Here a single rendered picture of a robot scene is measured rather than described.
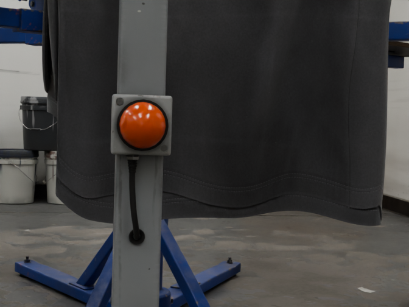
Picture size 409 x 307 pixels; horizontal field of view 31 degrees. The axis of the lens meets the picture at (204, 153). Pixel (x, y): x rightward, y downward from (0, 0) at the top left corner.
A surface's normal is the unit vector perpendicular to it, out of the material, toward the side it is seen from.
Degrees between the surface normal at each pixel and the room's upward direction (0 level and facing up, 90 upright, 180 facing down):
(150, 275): 90
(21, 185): 93
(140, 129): 100
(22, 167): 93
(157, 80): 90
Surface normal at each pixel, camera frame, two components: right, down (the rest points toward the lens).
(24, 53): 0.15, 0.06
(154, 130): 0.60, 0.22
